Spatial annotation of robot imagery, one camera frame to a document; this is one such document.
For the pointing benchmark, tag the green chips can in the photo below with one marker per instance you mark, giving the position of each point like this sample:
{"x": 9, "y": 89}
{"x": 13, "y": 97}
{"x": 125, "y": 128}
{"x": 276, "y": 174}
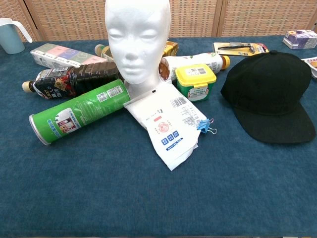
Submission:
{"x": 81, "y": 111}

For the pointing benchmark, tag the blue binder clip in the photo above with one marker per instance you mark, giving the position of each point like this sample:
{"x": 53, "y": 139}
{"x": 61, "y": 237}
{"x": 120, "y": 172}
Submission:
{"x": 203, "y": 125}

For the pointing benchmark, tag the yellow brown drink carton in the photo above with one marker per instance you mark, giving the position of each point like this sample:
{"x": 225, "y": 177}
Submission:
{"x": 171, "y": 48}

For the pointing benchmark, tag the red white snack packet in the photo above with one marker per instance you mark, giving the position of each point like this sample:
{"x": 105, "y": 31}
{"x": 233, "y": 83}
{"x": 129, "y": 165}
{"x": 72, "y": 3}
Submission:
{"x": 312, "y": 65}

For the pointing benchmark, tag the green tea bottle cream cap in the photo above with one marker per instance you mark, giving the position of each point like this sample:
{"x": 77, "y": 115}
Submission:
{"x": 104, "y": 52}

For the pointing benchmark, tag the white printed plastic bag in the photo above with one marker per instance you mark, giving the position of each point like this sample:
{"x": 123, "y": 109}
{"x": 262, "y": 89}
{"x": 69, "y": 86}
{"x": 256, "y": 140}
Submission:
{"x": 166, "y": 124}

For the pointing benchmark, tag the green tub yellow lid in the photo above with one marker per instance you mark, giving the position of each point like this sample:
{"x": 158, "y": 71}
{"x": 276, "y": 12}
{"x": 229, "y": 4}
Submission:
{"x": 194, "y": 79}

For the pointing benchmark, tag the purple white box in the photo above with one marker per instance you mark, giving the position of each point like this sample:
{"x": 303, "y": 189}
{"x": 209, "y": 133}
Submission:
{"x": 301, "y": 38}

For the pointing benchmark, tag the razor on yellow blister card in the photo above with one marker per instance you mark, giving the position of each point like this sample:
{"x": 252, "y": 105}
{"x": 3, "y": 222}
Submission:
{"x": 240, "y": 48}

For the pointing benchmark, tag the blue tablecloth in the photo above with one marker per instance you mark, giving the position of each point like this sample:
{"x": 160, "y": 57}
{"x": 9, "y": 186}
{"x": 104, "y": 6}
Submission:
{"x": 123, "y": 193}

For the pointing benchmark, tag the white foam mannequin head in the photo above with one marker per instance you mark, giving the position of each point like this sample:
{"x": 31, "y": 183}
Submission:
{"x": 137, "y": 37}

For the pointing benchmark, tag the woven wooden folding screen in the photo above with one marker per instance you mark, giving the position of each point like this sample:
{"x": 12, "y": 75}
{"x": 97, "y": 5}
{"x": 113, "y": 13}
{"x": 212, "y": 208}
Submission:
{"x": 69, "y": 17}

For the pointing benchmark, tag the dark tea plastic bottle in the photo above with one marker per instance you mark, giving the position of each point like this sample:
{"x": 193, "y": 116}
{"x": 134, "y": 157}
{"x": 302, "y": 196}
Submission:
{"x": 81, "y": 78}

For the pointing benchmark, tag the white label bottle orange cap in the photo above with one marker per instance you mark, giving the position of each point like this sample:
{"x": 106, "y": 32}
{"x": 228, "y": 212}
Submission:
{"x": 195, "y": 60}

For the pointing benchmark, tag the black baseball cap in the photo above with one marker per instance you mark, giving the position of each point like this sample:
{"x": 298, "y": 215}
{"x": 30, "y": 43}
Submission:
{"x": 267, "y": 81}

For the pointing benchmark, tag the pastel tissue multipack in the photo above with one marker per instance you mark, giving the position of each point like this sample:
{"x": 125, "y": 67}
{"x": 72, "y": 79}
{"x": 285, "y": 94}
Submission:
{"x": 64, "y": 55}

